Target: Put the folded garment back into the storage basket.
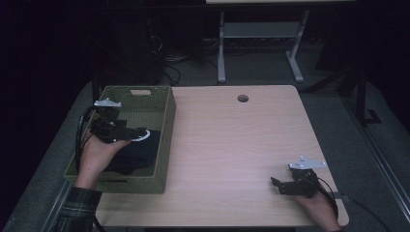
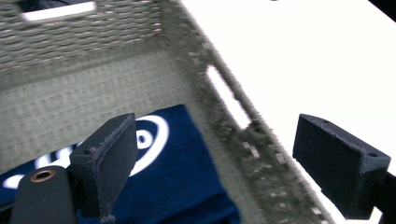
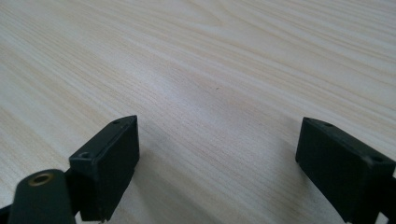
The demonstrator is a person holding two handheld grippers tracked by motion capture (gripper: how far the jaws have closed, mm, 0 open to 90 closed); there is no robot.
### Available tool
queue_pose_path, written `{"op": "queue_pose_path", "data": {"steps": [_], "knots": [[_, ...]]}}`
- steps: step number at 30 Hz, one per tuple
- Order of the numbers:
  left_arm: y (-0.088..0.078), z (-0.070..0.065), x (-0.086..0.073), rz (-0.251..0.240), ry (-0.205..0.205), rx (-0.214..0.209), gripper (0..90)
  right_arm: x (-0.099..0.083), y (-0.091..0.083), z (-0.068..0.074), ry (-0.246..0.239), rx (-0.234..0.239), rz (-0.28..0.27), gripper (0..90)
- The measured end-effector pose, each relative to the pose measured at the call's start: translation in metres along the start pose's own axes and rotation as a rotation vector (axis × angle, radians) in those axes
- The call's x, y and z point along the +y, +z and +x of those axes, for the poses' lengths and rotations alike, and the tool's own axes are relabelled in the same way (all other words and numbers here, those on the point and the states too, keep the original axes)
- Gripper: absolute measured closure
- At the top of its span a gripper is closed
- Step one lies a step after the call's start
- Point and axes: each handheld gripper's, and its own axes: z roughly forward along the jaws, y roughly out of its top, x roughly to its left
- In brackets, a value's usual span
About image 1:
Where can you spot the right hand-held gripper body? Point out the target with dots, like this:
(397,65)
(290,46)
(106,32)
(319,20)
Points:
(301,187)

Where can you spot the white metal stand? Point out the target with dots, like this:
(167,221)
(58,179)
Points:
(257,29)

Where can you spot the black metal stand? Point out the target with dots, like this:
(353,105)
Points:
(361,96)

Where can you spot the person's left hand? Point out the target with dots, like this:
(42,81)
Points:
(95,161)

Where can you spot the person's right hand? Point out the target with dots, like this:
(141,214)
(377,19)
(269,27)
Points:
(322,212)

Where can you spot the green woven basket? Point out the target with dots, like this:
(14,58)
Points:
(161,135)

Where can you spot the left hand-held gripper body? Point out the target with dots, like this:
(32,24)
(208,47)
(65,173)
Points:
(108,127)

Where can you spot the dark blue sock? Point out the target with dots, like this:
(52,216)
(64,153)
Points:
(141,154)

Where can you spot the short metal floor rail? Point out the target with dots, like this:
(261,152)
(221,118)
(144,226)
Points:
(54,209)

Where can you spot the long metal floor rail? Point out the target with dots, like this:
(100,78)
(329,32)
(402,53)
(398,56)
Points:
(380,154)

